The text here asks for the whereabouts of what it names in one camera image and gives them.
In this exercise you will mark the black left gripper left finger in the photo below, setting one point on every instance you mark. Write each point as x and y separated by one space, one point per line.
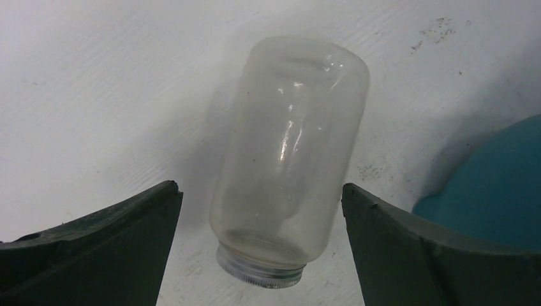
114 256

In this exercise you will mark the teal plastic bin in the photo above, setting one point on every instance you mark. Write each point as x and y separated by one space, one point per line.
495 194

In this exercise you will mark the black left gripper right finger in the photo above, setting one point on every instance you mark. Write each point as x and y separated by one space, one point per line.
403 259

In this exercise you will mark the clear bottle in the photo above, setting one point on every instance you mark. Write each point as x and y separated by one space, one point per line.
295 122

